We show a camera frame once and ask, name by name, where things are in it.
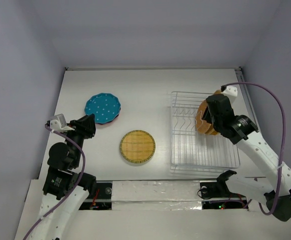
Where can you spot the white wire dish rack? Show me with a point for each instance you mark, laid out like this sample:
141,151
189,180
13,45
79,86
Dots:
192,151

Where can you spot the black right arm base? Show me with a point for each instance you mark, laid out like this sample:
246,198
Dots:
217,188

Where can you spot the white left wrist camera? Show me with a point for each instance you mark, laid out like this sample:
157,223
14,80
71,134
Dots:
58,123

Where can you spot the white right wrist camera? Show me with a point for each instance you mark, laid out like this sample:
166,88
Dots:
231,92

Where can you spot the round woven bamboo plate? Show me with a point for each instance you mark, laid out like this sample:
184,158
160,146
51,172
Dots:
137,147

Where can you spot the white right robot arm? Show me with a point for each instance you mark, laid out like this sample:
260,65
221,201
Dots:
245,135

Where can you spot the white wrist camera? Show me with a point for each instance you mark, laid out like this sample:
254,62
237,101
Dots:
231,92
58,123

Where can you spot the white foam front strip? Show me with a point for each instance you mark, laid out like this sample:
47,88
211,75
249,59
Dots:
167,195

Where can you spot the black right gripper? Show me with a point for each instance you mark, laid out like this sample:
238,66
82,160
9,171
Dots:
213,110

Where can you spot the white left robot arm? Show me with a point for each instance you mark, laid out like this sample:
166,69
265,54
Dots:
64,190

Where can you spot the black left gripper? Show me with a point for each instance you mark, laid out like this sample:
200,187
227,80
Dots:
85,124

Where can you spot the blue polka dot plate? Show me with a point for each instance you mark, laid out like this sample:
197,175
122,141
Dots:
104,106

